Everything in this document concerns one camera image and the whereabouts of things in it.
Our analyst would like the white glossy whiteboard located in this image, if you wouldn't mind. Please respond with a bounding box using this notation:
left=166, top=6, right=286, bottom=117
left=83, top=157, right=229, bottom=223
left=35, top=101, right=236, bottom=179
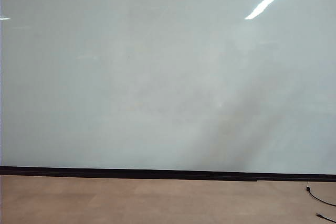
left=0, top=0, right=336, bottom=175

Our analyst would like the black whiteboard bottom rail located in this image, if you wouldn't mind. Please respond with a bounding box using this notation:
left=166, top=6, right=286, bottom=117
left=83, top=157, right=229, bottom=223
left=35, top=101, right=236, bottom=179
left=0, top=165, right=336, bottom=183

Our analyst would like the black cable with round plug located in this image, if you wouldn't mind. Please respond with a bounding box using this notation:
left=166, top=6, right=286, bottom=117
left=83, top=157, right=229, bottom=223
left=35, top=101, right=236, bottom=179
left=305, top=181, right=336, bottom=207

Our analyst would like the black cable with flat plug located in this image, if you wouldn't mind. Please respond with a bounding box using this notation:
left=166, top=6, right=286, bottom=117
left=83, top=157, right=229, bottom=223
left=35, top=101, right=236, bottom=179
left=316, top=212, right=336, bottom=223

